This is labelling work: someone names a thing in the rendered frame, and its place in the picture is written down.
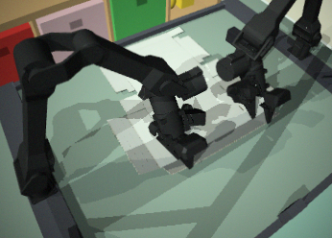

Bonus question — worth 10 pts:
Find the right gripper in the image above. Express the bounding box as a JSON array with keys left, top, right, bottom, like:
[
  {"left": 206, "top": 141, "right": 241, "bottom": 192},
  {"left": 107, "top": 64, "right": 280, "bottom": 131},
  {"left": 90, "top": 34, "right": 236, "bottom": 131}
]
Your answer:
[{"left": 242, "top": 67, "right": 291, "bottom": 124}]

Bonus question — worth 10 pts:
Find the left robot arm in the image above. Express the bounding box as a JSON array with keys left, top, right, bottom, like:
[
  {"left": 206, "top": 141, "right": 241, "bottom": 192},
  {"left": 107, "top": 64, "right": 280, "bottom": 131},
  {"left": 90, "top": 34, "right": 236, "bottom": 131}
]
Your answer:
[{"left": 13, "top": 29, "right": 208, "bottom": 204}]

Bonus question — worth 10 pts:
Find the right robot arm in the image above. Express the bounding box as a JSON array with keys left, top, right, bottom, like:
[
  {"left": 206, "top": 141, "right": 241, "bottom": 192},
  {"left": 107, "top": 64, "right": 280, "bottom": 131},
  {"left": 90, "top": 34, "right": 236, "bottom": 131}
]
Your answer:
[{"left": 216, "top": 0, "right": 322, "bottom": 105}]

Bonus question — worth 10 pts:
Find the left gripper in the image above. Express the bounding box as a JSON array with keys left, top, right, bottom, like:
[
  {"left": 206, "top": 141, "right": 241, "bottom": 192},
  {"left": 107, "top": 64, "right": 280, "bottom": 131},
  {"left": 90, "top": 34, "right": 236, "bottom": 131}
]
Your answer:
[{"left": 148, "top": 107, "right": 207, "bottom": 169}]

